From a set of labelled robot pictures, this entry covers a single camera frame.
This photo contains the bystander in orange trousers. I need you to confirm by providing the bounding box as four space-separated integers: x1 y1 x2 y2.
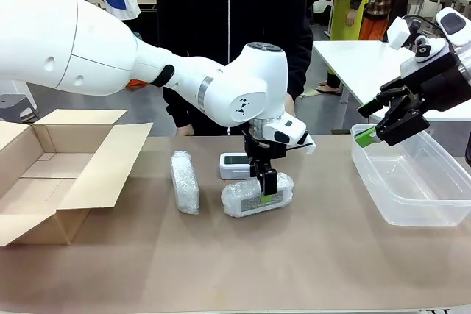
358 0 411 42

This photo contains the bystander in yellow apron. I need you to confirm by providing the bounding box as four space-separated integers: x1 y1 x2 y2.
316 0 371 97

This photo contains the white background table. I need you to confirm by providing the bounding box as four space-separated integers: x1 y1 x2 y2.
311 40 471 133

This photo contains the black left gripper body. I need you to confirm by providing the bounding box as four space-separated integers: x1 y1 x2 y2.
243 135 288 163

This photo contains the open cardboard box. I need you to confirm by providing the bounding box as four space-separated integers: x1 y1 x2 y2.
0 108 154 247

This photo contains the person in black hoodie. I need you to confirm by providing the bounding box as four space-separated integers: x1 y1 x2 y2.
156 0 314 138

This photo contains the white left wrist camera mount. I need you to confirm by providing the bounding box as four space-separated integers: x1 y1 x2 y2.
300 133 317 156

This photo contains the grey metal stool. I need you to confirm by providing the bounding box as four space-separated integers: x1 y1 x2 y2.
0 93 40 124

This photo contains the bubble-wrapped clock with label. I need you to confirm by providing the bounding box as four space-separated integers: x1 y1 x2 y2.
220 172 295 218

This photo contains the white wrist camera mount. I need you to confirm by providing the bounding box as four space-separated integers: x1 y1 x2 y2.
300 133 317 156
386 15 453 79

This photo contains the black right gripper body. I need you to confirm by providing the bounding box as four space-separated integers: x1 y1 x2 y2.
403 52 471 112

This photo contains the person's left hand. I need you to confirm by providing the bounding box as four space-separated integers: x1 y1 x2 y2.
283 93 297 118

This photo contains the unwrapped white digital clock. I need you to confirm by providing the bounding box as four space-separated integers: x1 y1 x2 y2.
219 151 253 182

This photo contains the clear plastic container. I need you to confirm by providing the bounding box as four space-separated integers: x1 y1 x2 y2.
350 123 471 227

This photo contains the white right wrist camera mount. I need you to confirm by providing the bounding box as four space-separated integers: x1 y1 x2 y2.
386 15 453 79

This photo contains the slim bubble-wrapped clock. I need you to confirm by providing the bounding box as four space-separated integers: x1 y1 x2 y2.
170 149 201 215

